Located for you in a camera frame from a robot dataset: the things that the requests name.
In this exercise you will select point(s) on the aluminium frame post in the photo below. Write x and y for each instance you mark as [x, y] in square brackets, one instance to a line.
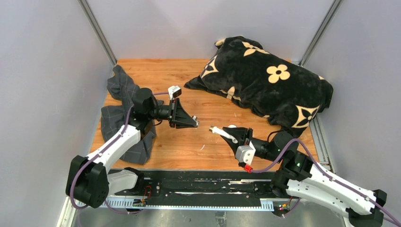
[98, 31]
[320, 31]

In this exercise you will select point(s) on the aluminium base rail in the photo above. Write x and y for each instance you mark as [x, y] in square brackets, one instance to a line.
[291, 173]

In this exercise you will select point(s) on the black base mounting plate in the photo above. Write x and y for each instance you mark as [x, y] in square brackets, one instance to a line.
[196, 189]

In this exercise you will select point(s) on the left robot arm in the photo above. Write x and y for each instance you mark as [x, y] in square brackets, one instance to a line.
[89, 182]

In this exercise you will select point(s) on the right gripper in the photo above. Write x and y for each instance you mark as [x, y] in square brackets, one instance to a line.
[240, 134]

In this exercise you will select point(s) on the left aluminium frame post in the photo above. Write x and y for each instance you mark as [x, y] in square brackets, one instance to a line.
[98, 31]

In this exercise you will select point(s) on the grey checked cloth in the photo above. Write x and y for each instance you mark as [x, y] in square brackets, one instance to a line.
[122, 87]

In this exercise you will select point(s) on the black floral plush blanket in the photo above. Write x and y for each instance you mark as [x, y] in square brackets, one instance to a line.
[283, 93]

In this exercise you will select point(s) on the right aluminium frame post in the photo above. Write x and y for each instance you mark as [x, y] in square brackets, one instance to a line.
[320, 31]

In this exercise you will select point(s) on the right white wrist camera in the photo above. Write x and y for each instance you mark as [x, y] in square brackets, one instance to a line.
[245, 154]

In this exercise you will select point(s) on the metal tee pipe fitting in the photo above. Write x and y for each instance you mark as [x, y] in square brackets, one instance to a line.
[195, 118]

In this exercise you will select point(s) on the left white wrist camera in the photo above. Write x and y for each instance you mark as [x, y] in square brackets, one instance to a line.
[174, 92]

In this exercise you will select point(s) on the white plastic water faucet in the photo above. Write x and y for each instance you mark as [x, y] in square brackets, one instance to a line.
[221, 132]

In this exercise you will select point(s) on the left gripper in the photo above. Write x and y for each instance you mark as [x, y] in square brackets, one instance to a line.
[181, 116]

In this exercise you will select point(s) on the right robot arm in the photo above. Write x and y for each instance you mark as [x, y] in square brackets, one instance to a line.
[301, 176]

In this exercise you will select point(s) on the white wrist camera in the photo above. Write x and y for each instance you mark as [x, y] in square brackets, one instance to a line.
[245, 154]
[174, 92]

